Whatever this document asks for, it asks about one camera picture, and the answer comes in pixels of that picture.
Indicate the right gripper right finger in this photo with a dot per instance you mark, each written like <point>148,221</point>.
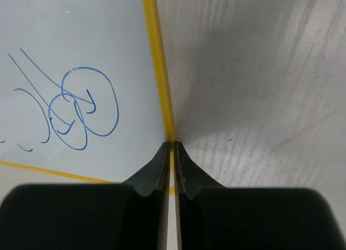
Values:
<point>212,216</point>

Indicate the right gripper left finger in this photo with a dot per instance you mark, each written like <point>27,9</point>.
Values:
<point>128,215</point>

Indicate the yellow-framed small whiteboard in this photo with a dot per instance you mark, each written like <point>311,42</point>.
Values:
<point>84,93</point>

